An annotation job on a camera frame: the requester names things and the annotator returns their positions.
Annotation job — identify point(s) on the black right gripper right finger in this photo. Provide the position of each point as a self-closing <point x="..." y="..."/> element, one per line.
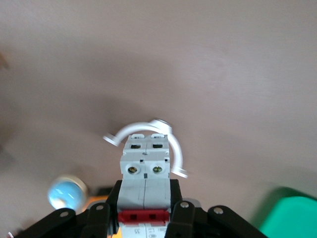
<point x="183" y="220"/>

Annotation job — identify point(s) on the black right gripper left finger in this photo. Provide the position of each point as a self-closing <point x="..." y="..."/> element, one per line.
<point x="99" y="223"/>

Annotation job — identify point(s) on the white circuit breaker red switch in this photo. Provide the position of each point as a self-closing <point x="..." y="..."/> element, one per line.
<point x="144" y="188"/>

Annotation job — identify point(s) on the orange button box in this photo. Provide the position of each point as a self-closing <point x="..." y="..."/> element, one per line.
<point x="94" y="198"/>

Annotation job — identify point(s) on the blue dome push button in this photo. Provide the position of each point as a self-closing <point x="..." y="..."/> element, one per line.
<point x="64" y="196"/>

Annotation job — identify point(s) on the small white pipe clamp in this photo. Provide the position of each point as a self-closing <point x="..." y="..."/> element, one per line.
<point x="138" y="126"/>

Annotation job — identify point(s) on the green plastic tray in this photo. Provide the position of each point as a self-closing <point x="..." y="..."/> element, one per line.
<point x="292" y="218"/>

